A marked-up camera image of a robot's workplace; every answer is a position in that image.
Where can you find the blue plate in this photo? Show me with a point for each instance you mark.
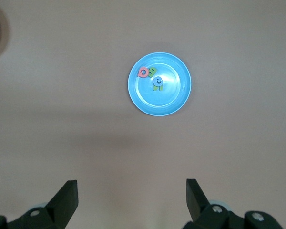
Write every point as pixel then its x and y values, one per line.
pixel 166 100

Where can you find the green foam letter B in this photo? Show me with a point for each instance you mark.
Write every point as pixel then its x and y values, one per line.
pixel 155 71

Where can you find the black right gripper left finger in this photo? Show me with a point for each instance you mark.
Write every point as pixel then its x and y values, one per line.
pixel 50 217

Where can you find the blue foam letter G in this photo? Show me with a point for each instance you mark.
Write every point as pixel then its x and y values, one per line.
pixel 154 82

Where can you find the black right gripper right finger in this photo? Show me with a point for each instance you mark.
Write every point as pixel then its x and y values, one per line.
pixel 212 219

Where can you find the pink foam letter Q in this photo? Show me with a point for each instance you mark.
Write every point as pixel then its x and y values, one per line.
pixel 139 72

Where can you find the green foam letter N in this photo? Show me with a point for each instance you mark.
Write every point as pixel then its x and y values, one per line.
pixel 155 88

